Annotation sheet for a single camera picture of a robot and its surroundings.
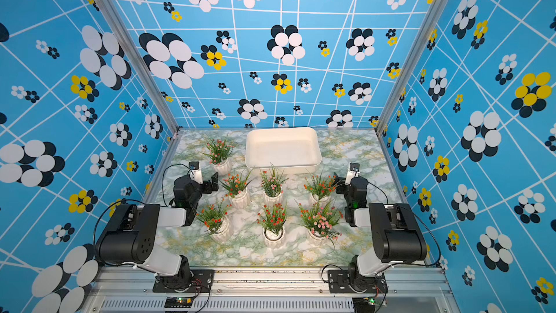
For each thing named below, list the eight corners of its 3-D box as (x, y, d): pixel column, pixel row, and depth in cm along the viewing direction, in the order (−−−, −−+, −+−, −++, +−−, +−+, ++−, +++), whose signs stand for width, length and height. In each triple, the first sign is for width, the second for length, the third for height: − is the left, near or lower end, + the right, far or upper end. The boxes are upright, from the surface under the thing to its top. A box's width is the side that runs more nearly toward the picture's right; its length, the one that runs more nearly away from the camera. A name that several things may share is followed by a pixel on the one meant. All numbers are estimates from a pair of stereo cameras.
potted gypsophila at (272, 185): (257, 202, 94) (253, 187, 83) (266, 178, 101) (264, 162, 91) (279, 208, 92) (278, 194, 82) (287, 184, 99) (287, 167, 89)
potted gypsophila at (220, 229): (209, 247, 83) (197, 234, 72) (207, 222, 89) (195, 208, 78) (236, 238, 85) (228, 225, 74) (232, 215, 91) (224, 199, 80)
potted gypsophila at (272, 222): (259, 249, 82) (255, 237, 71) (261, 218, 90) (257, 203, 79) (287, 249, 82) (287, 237, 71) (286, 218, 90) (287, 203, 79)
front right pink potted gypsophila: (300, 246, 82) (303, 233, 70) (299, 218, 89) (301, 202, 77) (337, 246, 82) (345, 233, 70) (332, 218, 89) (340, 202, 77)
